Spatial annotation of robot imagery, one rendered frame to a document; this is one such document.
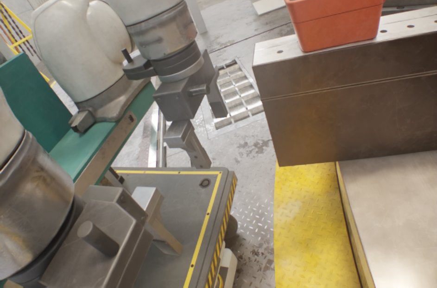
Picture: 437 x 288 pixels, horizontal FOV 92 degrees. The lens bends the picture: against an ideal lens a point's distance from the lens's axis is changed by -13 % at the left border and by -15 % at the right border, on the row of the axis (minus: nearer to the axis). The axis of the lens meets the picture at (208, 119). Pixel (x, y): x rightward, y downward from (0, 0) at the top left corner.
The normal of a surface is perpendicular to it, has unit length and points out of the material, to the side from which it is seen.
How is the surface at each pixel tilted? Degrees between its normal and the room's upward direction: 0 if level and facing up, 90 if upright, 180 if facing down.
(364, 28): 97
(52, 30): 74
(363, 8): 98
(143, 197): 0
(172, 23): 90
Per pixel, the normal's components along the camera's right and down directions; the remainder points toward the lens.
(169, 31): 0.36, 0.44
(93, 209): -0.34, -0.75
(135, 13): -0.15, 0.78
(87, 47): 0.66, 0.21
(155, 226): 0.90, -0.10
